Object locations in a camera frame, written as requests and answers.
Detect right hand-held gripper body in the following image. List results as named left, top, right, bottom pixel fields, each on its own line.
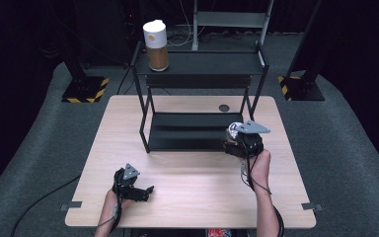
left=222, top=119, right=271, bottom=159

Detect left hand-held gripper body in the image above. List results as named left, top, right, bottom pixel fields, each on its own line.
left=112, top=163, right=141, bottom=199

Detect black metal shelf rack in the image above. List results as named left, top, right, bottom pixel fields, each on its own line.
left=129, top=40, right=270, bottom=154

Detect clear jar of brown powder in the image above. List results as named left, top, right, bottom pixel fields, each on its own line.
left=142, top=19, right=170, bottom=73

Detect person's left hand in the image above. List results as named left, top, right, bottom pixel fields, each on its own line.
left=104, top=189, right=133, bottom=211

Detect person's right hand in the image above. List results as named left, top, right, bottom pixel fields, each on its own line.
left=239, top=148, right=272, bottom=196

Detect black stand with striped base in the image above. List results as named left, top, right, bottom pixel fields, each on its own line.
left=60, top=0, right=111, bottom=104
left=276, top=0, right=327, bottom=102

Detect red patterned item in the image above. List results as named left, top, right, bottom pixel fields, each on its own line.
left=206, top=228, right=233, bottom=237

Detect grey metal stand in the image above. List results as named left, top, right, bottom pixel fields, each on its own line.
left=191, top=0, right=275, bottom=52

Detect right hand-held gripper cable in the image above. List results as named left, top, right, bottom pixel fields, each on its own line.
left=236, top=136, right=285, bottom=237

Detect hand-held gripper cable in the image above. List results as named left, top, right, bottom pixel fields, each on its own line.
left=236, top=136, right=285, bottom=237
left=96, top=192, right=123, bottom=233

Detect left hand-held gripper cable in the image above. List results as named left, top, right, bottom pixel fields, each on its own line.
left=96, top=192, right=123, bottom=233

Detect black floor cable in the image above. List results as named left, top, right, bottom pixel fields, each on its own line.
left=10, top=175, right=82, bottom=237

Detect white cables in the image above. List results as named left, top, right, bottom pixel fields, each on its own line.
left=167, top=0, right=195, bottom=47

